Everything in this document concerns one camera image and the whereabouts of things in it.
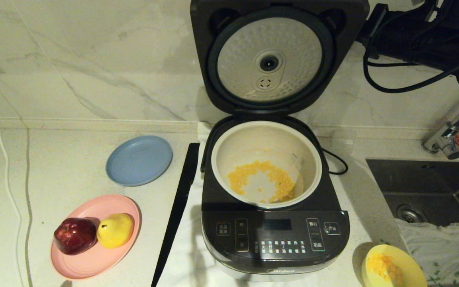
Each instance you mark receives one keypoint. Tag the yellow pear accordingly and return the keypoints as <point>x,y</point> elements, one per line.
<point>115,230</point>

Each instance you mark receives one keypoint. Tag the white inner pot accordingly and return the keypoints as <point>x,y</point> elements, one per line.
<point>233,147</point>

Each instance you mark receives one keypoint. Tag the chrome faucet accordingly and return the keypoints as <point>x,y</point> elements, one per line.
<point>448,143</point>

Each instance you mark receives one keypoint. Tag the clear plastic cup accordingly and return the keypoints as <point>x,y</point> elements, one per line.
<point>340,143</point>

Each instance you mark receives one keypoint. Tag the black rice cooker base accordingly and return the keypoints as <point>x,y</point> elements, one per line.
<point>269,239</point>

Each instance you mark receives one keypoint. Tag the red apple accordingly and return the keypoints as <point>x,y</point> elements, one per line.
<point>75,236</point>

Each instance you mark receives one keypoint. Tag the white green patterned cloth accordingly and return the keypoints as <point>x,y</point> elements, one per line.
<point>440,251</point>

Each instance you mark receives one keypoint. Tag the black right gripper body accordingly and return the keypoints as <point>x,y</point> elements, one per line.
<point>373,24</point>

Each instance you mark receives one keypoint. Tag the yellow corn kernels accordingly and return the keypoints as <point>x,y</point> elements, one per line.
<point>281,183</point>

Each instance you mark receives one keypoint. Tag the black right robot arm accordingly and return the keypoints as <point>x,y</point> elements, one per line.
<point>424,36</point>

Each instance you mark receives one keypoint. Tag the blue plate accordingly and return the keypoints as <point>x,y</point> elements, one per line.
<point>139,160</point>

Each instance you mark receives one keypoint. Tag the black rice cooker lid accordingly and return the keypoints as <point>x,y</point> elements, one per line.
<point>277,52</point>

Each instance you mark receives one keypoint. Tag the pink plate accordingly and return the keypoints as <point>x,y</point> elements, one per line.
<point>94,263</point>

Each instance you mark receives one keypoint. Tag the yellow bowl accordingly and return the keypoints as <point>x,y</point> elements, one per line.
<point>410,263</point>

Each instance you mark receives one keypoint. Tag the long black flat strip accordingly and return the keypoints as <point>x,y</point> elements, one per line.
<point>177,211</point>

